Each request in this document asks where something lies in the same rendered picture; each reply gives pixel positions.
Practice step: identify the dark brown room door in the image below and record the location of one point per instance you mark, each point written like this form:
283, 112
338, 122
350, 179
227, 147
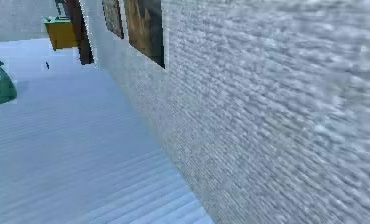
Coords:
81, 33

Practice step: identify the small black floor object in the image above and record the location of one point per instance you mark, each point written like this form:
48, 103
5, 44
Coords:
47, 65

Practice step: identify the yellow cabinet with green top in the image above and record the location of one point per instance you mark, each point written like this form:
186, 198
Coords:
61, 33

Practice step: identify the green garbage bag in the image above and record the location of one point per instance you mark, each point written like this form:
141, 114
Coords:
2, 86

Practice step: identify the brown framed wall picture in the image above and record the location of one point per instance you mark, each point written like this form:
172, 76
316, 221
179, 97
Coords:
146, 28

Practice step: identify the grey framed wall picture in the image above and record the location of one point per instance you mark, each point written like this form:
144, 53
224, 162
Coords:
113, 16

